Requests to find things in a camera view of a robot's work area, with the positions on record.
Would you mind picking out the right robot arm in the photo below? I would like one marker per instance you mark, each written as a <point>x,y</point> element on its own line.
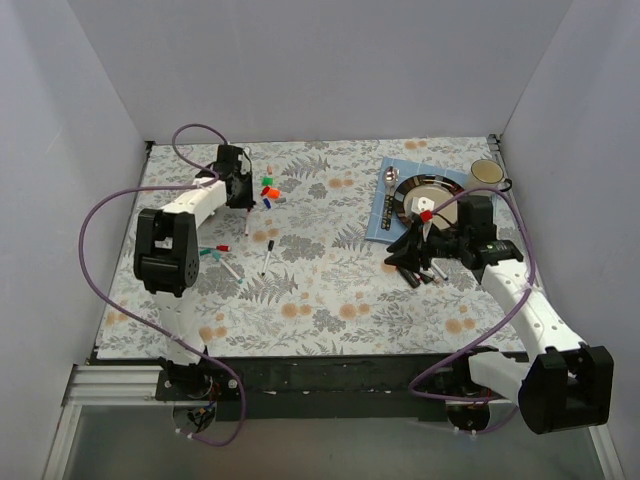
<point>531,358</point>

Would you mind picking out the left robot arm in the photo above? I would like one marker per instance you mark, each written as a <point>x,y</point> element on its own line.
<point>167,260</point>

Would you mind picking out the blue checked placemat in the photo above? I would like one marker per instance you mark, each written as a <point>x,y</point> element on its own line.
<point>407,169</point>

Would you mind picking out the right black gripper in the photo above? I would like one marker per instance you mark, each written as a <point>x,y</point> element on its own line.
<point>423,248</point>

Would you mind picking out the black cap marker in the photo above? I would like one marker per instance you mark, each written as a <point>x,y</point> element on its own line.
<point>267,258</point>

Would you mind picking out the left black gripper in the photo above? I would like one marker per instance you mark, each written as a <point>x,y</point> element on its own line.
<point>240,195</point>

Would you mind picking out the aluminium frame rail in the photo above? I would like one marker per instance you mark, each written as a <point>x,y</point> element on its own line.
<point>112,427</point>

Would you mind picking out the metal spoon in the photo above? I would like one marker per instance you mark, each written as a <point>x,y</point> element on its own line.
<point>390,180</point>

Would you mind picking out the floral tablecloth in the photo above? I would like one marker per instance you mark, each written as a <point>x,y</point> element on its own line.
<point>327,289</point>

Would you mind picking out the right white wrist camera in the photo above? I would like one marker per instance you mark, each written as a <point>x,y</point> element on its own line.
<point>421,213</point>

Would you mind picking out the cream enamel mug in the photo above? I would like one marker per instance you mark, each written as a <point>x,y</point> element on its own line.
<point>487,173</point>

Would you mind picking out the dark rimmed cream plate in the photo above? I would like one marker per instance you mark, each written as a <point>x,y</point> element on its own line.
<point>434,187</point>

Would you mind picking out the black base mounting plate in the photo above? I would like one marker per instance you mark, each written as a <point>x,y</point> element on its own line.
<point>327,387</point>

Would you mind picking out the black orange highlighter body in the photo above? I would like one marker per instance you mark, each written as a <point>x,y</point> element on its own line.
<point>409,277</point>

